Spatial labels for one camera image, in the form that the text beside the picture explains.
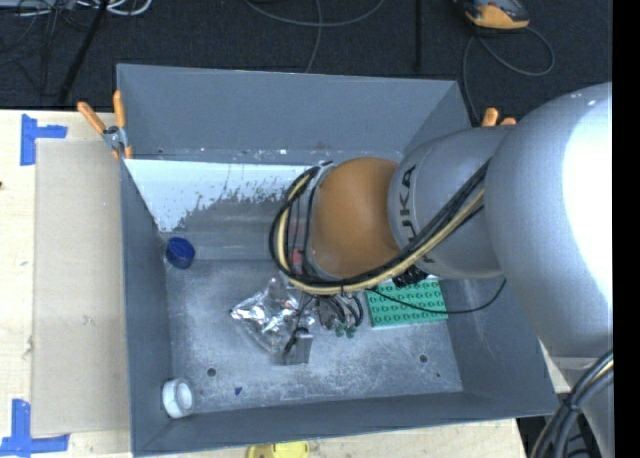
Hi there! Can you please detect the small grey box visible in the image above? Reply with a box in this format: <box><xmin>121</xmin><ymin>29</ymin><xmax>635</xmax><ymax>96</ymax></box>
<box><xmin>282</xmin><ymin>331</ymin><xmax>315</xmax><ymax>366</ymax></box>

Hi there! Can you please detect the crumpled clear plastic packet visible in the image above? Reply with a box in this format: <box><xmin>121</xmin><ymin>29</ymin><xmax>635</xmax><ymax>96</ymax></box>
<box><xmin>229</xmin><ymin>275</ymin><xmax>321</xmax><ymax>353</ymax></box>

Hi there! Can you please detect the green studded toy plate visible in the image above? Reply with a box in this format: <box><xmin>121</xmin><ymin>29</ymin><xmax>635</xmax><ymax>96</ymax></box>
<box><xmin>364</xmin><ymin>278</ymin><xmax>450</xmax><ymax>330</ymax></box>

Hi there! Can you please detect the grey metal bin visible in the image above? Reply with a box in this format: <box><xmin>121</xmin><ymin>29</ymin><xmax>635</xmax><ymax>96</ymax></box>
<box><xmin>115</xmin><ymin>63</ymin><xmax>561</xmax><ymax>458</ymax></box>

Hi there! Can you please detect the blue cap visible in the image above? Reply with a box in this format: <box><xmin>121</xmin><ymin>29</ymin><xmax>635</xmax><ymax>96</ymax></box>
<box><xmin>165</xmin><ymin>236</ymin><xmax>197</xmax><ymax>270</ymax></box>

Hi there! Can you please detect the pale flat board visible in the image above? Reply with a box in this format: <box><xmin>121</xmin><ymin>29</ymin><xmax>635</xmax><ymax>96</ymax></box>
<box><xmin>30</xmin><ymin>138</ymin><xmax>134</xmax><ymax>440</ymax></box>

